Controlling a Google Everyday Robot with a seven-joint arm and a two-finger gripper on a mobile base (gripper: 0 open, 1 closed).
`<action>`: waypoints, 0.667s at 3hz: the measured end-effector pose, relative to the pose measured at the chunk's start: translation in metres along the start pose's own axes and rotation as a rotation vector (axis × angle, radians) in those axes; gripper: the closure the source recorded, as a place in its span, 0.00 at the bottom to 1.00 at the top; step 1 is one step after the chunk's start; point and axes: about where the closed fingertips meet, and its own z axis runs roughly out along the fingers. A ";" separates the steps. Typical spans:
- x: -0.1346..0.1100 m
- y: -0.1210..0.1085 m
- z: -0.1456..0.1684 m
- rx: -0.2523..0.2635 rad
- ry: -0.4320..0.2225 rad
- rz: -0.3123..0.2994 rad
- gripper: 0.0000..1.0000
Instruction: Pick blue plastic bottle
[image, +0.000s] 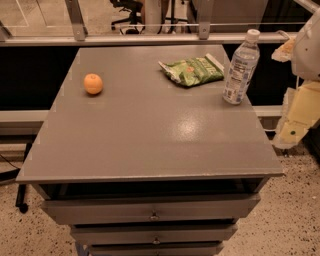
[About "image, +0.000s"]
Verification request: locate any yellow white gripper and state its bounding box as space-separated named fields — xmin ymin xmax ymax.
xmin=272 ymin=81 xmax=320 ymax=149

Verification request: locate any clear blue plastic water bottle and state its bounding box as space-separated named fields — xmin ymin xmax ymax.
xmin=223 ymin=29 xmax=260 ymax=105

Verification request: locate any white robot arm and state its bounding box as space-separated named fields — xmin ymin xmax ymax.
xmin=271 ymin=9 xmax=320 ymax=149

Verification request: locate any green chip bag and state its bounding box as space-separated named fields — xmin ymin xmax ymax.
xmin=158 ymin=54 xmax=224 ymax=87

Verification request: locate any top grey drawer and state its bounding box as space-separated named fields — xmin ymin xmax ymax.
xmin=42 ymin=194 xmax=260 ymax=225

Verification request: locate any grey drawer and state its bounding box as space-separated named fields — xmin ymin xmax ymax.
xmin=42 ymin=194 xmax=260 ymax=225
xmin=71 ymin=223 xmax=237 ymax=245
xmin=89 ymin=242 xmax=223 ymax=256

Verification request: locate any middle grey drawer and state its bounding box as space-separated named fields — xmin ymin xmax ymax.
xmin=71 ymin=223 xmax=237 ymax=245

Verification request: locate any grey drawer cabinet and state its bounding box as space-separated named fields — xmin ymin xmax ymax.
xmin=15 ymin=44 xmax=285 ymax=256

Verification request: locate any black office chair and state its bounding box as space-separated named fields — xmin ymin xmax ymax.
xmin=109 ymin=0 xmax=144 ymax=35

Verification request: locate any bottom grey drawer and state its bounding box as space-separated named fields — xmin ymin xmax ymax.
xmin=89 ymin=242 xmax=223 ymax=256

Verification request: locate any orange fruit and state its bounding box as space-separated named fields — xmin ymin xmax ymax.
xmin=83 ymin=73 xmax=103 ymax=95

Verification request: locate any black stand leg with caster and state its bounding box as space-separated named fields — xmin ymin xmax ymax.
xmin=15 ymin=143 xmax=32 ymax=214

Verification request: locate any metal railing frame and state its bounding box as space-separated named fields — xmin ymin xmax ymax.
xmin=0 ymin=0 xmax=320 ymax=48

